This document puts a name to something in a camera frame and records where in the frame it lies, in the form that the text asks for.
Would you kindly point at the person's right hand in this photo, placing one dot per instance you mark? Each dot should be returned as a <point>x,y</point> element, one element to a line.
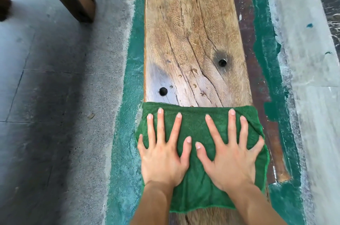
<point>231,162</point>

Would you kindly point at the person's left hand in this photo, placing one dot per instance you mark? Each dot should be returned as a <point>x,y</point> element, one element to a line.
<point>159,159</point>

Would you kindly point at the person's left middle finger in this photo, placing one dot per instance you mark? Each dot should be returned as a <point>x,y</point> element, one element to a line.
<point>161,126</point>

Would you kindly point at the person's right little finger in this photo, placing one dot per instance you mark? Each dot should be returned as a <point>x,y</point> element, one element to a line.
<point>257,145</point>

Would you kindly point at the person's right middle finger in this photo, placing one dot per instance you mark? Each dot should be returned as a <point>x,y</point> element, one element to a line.
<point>232,126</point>

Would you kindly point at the person's left thumb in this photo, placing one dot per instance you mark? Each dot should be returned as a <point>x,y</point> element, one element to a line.
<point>186,150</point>

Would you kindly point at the person's left little finger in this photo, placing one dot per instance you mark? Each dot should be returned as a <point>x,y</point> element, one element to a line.
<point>141,145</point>

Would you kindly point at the person's right thumb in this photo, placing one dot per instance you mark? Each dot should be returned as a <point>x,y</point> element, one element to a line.
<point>203,156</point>

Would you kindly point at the green microfibre cloth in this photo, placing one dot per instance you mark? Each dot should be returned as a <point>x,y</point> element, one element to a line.
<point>198,179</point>

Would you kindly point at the person's left forearm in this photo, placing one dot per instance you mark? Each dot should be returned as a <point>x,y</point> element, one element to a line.
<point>154,203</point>

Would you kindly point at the person's right forearm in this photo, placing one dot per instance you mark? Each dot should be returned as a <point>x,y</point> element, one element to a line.
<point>253,206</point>

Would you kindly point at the weathered wooden bench plank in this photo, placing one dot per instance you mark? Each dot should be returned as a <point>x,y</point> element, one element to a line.
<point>195,41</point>

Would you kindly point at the dark wooden post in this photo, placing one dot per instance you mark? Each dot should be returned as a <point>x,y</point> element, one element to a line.
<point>4,7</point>

